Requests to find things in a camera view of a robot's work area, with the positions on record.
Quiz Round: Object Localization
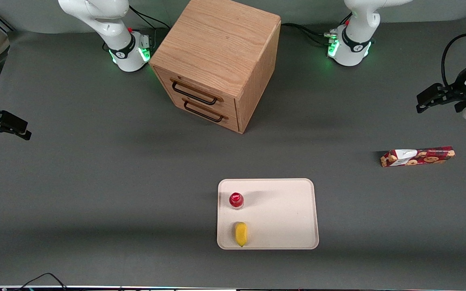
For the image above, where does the red cookie box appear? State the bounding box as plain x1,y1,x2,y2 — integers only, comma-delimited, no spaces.
380,146,456,168

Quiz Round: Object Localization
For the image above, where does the beige plastic tray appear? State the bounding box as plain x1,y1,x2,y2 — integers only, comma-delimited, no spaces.
217,178,320,250

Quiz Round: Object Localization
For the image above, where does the wooden drawer front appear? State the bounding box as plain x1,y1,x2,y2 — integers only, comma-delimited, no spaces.
154,66,238,118
167,94,240,134

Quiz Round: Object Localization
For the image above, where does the wooden drawer cabinet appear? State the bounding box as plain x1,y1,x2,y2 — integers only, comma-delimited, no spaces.
149,0,282,135

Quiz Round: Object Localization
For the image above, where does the red capped bottle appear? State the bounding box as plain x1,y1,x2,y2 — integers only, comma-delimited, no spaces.
229,192,245,210

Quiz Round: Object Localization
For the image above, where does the yellow toy banana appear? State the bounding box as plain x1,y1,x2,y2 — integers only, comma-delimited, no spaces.
234,221,248,248

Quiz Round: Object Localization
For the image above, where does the black base cable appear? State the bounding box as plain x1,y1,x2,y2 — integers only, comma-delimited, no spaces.
281,23,339,47
129,5,171,31

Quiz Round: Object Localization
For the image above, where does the thin black cable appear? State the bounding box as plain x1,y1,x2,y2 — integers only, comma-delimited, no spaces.
14,272,68,291

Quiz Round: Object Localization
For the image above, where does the black drawer handle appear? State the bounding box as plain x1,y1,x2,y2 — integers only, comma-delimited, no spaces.
182,98,230,123
170,78,225,106

